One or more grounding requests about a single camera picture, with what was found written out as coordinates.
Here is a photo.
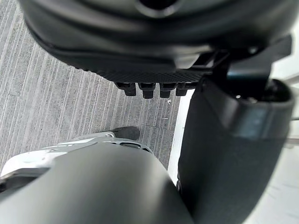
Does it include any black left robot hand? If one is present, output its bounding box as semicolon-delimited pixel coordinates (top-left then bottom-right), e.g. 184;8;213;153
18;0;299;224

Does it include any white cabinet front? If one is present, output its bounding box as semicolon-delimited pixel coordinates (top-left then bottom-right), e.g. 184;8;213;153
167;95;193;185

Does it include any silver and grey robot leg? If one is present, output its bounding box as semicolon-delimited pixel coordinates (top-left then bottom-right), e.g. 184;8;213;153
0;132;195;224

